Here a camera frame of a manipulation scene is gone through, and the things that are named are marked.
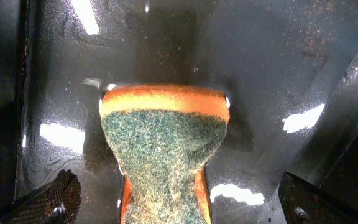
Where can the black water tray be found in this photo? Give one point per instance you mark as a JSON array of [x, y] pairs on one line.
[[289, 70]]

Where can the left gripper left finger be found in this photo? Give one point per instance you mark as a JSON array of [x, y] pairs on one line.
[[56, 202]]

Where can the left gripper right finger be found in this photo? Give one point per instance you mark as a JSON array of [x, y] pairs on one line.
[[302, 202]]

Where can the green and yellow sponge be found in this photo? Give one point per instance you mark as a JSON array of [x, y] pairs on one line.
[[163, 136]]

